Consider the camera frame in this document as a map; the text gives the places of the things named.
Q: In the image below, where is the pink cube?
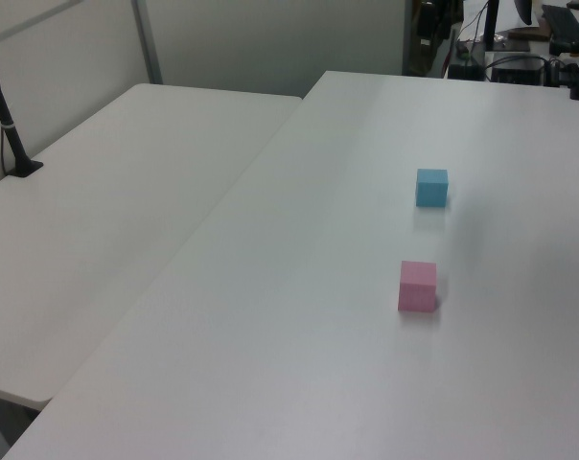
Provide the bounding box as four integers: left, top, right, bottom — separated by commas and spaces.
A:
397, 260, 438, 313

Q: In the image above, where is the brown flat case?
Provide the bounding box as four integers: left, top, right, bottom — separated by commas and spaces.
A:
506, 25, 555, 42

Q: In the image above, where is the black monitor stand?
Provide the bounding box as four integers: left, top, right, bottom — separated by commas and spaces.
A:
482, 0, 531, 53

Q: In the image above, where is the black keyboard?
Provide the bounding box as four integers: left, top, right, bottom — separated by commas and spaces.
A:
541, 4, 579, 45

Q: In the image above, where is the blue cube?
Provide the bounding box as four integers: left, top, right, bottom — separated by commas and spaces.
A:
415, 168, 450, 209

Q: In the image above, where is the black camera stand pole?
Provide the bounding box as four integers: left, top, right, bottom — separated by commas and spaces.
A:
0, 37, 45, 179

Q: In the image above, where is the black computer box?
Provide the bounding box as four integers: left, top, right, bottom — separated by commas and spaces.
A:
489, 56, 545, 87

